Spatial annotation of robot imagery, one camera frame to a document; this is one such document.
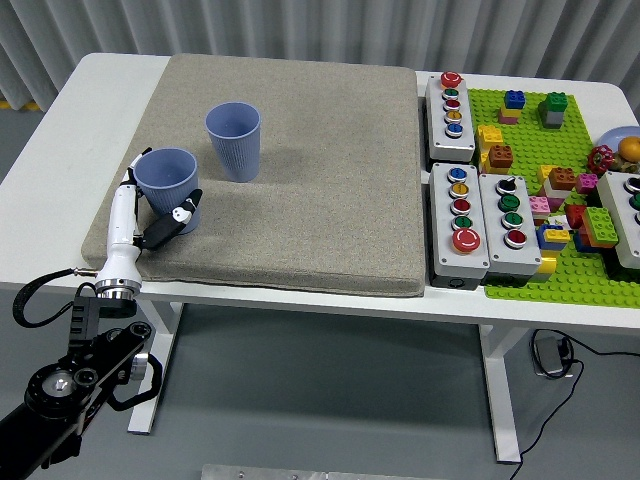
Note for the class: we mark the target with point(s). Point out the green studded baseplate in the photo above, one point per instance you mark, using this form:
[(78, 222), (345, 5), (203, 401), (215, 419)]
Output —
[(530, 145)]

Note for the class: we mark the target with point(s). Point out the grey power adapter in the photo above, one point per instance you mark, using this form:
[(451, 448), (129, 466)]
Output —
[(547, 356)]

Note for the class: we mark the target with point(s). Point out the red brick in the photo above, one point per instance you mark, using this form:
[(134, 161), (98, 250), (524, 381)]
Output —
[(575, 216)]

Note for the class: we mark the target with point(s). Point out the brown brick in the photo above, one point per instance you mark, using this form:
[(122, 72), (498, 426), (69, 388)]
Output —
[(500, 156)]

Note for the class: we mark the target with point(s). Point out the white table leg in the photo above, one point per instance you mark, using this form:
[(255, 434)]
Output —
[(500, 390), (167, 340)]

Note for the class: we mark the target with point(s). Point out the grey-brown fabric mat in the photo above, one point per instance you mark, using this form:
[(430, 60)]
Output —
[(310, 190)]

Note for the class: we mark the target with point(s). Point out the orange toy fruit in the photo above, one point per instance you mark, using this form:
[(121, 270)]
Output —
[(630, 147)]

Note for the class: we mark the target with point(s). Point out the grey pleated curtain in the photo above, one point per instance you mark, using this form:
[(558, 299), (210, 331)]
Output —
[(320, 27)]

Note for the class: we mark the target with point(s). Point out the control box with black switch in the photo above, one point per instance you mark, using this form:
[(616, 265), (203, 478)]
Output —
[(517, 257)]

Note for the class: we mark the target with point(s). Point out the white brick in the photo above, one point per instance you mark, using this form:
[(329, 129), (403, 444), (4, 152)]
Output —
[(552, 193)]

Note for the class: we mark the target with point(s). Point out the light pink brick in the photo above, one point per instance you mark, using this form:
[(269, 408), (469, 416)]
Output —
[(539, 205)]

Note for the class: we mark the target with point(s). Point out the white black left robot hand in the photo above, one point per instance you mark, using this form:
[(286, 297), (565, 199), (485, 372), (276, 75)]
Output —
[(121, 225)]

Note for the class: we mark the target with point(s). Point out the blue yellow pink brick stack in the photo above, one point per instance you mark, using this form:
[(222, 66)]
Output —
[(512, 102)]

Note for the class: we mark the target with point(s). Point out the five-button control box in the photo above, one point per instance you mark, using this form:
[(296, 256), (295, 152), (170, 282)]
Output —
[(450, 260)]

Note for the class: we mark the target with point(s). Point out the green orange brick stack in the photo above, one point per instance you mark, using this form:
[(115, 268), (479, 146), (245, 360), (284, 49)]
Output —
[(600, 227)]

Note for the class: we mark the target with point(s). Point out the green grey brick stack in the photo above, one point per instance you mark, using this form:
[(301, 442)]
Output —
[(552, 112)]

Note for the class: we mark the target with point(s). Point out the red valve wheel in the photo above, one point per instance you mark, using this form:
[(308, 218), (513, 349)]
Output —
[(600, 159)]

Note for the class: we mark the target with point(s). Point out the yellow cylinder brick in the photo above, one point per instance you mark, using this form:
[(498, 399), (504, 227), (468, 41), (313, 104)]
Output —
[(546, 265)]

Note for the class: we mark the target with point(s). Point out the light blue plate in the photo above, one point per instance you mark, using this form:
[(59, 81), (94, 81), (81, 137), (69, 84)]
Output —
[(612, 136)]

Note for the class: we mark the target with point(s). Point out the grey control box, black buttons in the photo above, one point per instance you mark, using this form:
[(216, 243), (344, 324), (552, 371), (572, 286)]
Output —
[(620, 225)]

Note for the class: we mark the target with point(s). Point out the blue ribbed cup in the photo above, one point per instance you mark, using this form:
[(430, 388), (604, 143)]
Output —
[(167, 190), (235, 145)]

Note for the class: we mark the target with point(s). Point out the magenta brick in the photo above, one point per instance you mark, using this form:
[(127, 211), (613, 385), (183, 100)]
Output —
[(586, 183)]

